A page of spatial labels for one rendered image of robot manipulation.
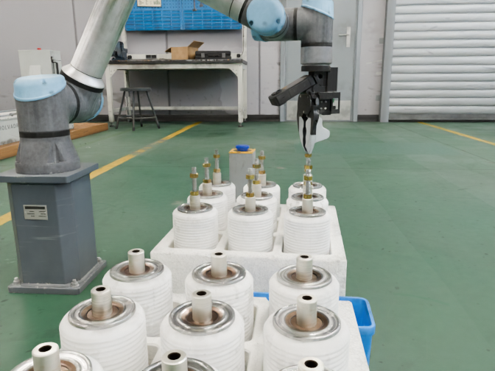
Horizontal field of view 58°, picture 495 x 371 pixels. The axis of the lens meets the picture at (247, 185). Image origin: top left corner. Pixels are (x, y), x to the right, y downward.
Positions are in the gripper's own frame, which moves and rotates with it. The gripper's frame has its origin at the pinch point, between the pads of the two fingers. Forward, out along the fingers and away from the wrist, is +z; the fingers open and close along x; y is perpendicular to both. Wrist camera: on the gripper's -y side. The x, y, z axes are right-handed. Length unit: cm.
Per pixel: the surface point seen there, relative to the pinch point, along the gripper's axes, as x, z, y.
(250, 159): 19.6, 5.6, -7.9
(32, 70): 351, -27, -96
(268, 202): -9.8, 10.4, -14.0
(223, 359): -59, 13, -39
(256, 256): -23.6, 17.0, -21.9
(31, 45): 575, -64, -117
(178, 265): -16.6, 19.7, -36.1
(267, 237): -20.1, 14.7, -18.4
